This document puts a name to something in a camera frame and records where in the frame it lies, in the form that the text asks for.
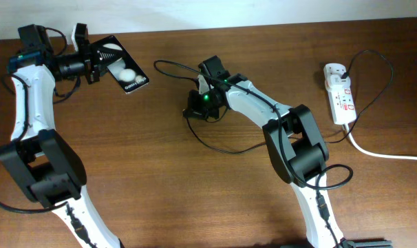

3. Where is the black charging cable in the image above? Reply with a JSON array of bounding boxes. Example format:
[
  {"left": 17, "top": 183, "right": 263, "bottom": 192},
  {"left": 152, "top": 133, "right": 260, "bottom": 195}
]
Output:
[{"left": 182, "top": 50, "right": 394, "bottom": 155}]

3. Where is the black smartphone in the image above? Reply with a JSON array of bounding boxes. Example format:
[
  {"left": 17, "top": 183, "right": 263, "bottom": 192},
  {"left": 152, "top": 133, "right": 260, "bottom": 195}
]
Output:
[{"left": 94, "top": 35, "right": 150, "bottom": 94}]

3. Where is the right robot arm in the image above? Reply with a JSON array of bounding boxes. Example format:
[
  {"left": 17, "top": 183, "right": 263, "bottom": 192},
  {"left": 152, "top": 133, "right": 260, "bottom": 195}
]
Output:
[{"left": 183, "top": 56, "right": 348, "bottom": 247}]

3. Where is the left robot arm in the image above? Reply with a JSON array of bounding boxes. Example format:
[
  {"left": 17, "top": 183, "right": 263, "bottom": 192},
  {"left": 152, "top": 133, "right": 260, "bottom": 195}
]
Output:
[{"left": 0, "top": 23, "right": 127, "bottom": 247}]

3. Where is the white USB charger adapter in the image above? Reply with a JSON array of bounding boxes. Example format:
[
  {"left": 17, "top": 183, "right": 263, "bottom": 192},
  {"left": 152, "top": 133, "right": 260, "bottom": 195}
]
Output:
[{"left": 325, "top": 74, "right": 351, "bottom": 92}]

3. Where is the white power strip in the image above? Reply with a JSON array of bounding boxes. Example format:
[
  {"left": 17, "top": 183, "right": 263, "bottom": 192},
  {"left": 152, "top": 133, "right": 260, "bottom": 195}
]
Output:
[{"left": 323, "top": 63, "right": 356, "bottom": 125}]

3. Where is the white power strip cord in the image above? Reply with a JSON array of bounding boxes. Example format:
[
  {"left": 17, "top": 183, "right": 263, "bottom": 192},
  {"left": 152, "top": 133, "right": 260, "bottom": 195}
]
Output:
[{"left": 342, "top": 123, "right": 417, "bottom": 162}]

